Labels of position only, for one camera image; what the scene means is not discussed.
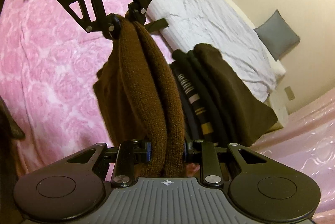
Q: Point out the dark brown folded garment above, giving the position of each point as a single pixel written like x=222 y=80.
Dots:
x=235 y=98

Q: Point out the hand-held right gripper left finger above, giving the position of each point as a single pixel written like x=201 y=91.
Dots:
x=125 y=161

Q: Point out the grey pillow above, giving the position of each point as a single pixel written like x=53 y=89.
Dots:
x=278 y=35

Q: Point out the pale grey striped duvet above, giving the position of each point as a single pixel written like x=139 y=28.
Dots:
x=209 y=19

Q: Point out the pink floral blanket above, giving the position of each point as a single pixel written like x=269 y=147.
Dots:
x=52 y=69

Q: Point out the wall outlet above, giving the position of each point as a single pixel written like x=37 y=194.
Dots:
x=289 y=93

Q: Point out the black phone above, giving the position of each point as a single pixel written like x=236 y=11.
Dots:
x=157 y=25

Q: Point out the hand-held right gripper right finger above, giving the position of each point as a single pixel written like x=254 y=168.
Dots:
x=209 y=161

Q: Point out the brown knit sweater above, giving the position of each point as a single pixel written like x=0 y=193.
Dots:
x=154 y=87

